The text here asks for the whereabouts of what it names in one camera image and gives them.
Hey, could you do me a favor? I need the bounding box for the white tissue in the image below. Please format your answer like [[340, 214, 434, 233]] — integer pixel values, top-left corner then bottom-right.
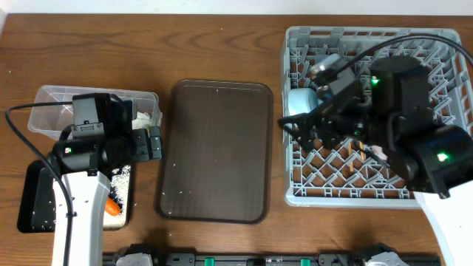
[[132, 112, 152, 129]]

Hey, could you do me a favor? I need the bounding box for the light blue bowl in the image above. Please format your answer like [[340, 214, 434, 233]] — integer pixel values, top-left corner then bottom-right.
[[288, 88, 319, 115]]

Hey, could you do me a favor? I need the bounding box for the pink cup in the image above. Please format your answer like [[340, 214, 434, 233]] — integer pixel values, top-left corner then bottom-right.
[[371, 146, 387, 160]]

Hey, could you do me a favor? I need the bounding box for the white rice pile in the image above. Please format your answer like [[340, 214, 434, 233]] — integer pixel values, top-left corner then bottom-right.
[[31, 164, 132, 232]]

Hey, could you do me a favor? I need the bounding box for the orange carrot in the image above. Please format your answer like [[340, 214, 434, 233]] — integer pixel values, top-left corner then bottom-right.
[[105, 197, 121, 216]]

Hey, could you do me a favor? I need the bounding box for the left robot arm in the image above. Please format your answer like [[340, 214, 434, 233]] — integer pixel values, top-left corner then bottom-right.
[[52, 124, 162, 265]]

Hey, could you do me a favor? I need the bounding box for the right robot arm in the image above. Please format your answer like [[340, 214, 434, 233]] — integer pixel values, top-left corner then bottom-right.
[[279, 55, 472, 265]]

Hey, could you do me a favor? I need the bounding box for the grey dishwasher rack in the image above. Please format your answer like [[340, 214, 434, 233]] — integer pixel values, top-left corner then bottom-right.
[[281, 26, 472, 209]]

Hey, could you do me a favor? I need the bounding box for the black waste tray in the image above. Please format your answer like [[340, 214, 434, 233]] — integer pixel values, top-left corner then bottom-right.
[[16, 159, 135, 234]]

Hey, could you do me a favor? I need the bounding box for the dark brown serving tray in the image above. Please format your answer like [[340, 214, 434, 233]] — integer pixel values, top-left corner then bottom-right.
[[154, 80, 273, 225]]

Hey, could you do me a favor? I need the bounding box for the clear plastic bin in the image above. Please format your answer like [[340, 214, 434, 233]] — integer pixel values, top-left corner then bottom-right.
[[28, 85, 163, 140]]

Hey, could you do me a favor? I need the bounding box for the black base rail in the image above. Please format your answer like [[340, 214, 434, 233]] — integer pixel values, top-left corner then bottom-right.
[[103, 253, 442, 266]]

